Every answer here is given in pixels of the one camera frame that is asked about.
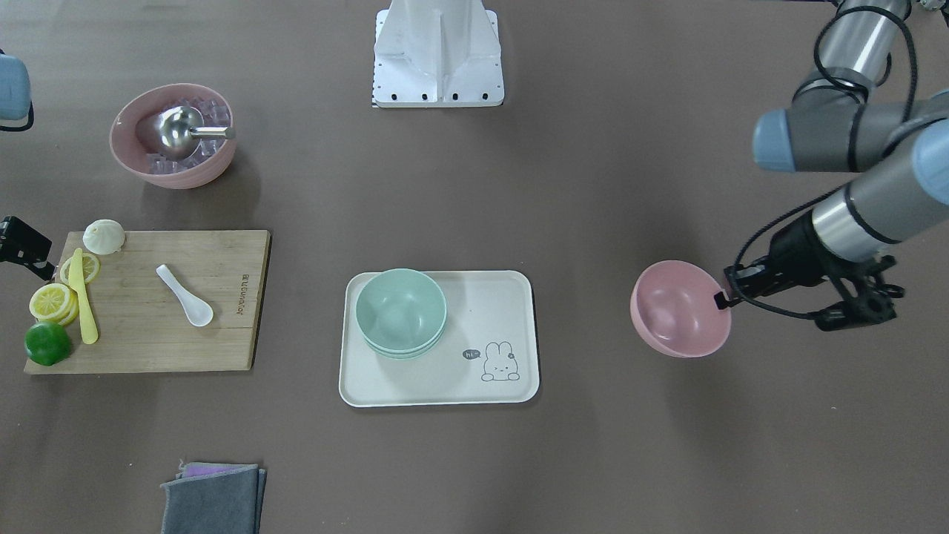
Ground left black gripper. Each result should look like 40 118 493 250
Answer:
714 212 841 310

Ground small pink bowl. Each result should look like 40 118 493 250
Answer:
628 260 732 358

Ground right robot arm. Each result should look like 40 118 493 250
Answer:
1 50 35 133

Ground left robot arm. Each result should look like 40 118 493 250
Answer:
715 1 947 330

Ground top green bowl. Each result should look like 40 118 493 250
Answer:
355 269 448 349

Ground green bowl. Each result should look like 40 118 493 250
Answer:
355 269 448 349
363 332 444 360

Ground lower green bowl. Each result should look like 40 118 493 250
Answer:
363 332 444 360

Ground white ceramic spoon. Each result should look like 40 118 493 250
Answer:
156 264 214 328

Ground large pink bowl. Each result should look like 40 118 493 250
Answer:
109 82 237 189

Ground cream rabbit serving tray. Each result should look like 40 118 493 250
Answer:
338 270 541 408

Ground grey folded cloth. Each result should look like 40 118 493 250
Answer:
160 467 267 533

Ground clear ice cubes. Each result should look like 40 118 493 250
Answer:
136 97 233 175

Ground purple cloth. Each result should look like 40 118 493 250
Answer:
175 462 261 480

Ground metal ice scoop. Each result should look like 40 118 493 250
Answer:
145 105 235 161

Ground bamboo cutting board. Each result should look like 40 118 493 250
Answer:
24 229 271 375

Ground white steamed bun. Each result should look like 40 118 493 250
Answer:
82 219 126 256

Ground lower lemon slice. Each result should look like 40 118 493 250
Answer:
58 252 101 285

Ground lemon slice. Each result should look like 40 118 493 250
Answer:
58 252 101 285
28 283 79 326

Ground yellow plastic knife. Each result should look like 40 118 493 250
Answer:
68 248 99 345

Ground upper lemon slice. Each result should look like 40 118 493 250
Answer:
28 283 79 326

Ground green lime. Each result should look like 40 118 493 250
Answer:
24 321 72 367

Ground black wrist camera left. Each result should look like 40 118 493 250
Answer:
813 256 905 332

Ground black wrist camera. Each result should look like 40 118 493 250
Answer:
1 216 56 283
813 256 905 332

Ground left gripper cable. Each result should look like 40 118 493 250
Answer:
724 6 920 321

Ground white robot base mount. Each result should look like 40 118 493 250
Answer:
371 1 506 108

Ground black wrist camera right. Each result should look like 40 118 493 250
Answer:
1 216 56 283

